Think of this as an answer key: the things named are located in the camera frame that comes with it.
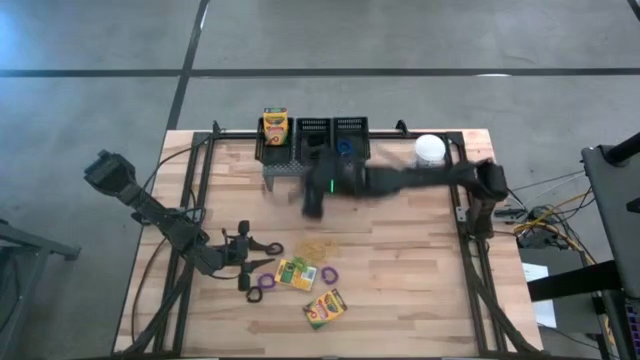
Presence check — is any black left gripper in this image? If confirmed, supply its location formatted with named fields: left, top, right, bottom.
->
left=219, top=220, right=276, bottom=292

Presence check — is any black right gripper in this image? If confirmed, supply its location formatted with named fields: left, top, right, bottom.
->
left=300, top=152, right=366, bottom=220

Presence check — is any grey equipment cart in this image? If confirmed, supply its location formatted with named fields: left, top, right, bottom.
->
left=581, top=132, right=640, bottom=301

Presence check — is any white paper sheet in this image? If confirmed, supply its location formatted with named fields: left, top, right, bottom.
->
left=521, top=262, right=559, bottom=329

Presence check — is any yellow green crayon box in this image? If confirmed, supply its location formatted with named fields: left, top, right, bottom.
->
left=301, top=288, right=349, bottom=332
left=273, top=257, right=319, bottom=293
left=262, top=107, right=290, bottom=147

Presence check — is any white mushroom-shaped lamp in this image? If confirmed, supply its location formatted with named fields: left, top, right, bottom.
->
left=413, top=133, right=447, bottom=169

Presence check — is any grey metal stand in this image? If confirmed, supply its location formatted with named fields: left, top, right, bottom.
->
left=0, top=219, right=82, bottom=346

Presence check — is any yellow rubber bands bunch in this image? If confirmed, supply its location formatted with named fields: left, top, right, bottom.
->
left=294, top=238, right=341, bottom=264

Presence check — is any black mesh organizer rack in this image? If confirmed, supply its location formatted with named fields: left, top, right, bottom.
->
left=261, top=158, right=369, bottom=194

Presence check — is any yellow and black cable bundle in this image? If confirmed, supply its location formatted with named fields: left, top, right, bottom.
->
left=512, top=189, right=599, bottom=266

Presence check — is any black metal table frame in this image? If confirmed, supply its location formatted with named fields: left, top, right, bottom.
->
left=113, top=127, right=544, bottom=359

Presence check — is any black flat beam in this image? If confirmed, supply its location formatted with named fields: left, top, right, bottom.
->
left=527, top=259, right=624, bottom=303

